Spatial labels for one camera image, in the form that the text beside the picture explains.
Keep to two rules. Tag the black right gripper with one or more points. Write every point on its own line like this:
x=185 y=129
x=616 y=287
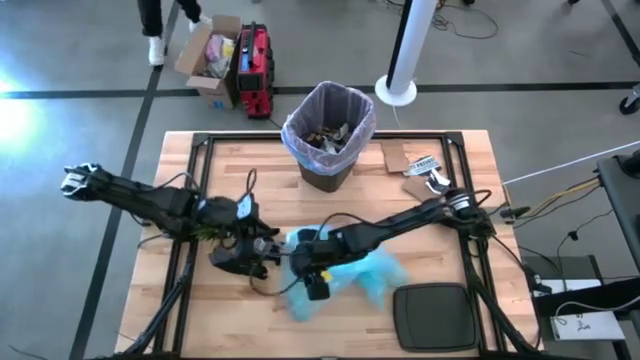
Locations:
x=315 y=257

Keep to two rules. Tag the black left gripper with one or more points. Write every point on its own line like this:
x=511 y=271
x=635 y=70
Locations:
x=237 y=235

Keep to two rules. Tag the grey black work glove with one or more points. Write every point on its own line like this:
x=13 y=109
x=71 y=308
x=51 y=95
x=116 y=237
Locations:
x=230 y=262
x=272 y=250

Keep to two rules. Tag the blue plastic trash bag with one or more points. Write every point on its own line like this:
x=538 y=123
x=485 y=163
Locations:
x=370 y=272

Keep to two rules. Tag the black trash bin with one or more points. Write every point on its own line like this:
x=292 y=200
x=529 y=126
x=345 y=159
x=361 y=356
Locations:
x=327 y=182

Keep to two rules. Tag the pink translucent trash bag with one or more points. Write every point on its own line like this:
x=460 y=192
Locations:
x=300 y=135

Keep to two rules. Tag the brown cardboard scrap pile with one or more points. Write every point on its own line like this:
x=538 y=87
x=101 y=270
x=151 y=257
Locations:
x=325 y=140

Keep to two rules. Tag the brown cardboard tag piece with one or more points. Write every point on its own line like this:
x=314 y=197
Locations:
x=417 y=187

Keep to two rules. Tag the square brown cardboard piece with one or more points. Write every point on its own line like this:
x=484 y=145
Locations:
x=395 y=157

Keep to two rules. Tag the white barcode label card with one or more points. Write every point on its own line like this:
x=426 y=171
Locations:
x=422 y=165

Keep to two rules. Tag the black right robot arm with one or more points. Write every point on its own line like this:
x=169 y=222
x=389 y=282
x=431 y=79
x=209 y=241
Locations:
x=400 y=220

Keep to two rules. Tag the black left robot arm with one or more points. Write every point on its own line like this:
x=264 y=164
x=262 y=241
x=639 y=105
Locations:
x=145 y=197

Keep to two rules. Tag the potted succulent plant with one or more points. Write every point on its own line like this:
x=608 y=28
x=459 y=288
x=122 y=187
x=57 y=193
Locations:
x=205 y=233

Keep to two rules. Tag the black bin lid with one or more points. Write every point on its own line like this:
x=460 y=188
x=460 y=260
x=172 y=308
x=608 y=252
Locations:
x=435 y=317

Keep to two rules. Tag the red tool case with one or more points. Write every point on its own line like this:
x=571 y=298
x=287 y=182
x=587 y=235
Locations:
x=255 y=75

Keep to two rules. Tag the open cardboard box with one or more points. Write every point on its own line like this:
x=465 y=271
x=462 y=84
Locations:
x=192 y=60

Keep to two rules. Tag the pink yellow plastic packets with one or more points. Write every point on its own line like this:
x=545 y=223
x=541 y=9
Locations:
x=220 y=52

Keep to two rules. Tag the white round pillar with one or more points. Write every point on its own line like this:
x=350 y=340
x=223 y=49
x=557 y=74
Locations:
x=415 y=35

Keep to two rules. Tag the person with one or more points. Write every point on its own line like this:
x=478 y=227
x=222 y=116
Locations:
x=150 y=20

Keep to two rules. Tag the white paper sheet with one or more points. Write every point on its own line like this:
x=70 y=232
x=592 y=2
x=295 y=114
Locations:
x=590 y=327

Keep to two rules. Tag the black side desk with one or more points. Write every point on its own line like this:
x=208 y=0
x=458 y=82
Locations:
x=625 y=210

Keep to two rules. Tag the black caster wheel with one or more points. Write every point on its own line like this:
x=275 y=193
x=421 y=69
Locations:
x=631 y=104

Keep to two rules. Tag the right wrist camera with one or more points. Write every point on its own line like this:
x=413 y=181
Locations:
x=317 y=289

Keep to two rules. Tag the black rig frame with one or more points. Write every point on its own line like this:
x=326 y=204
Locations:
x=240 y=137

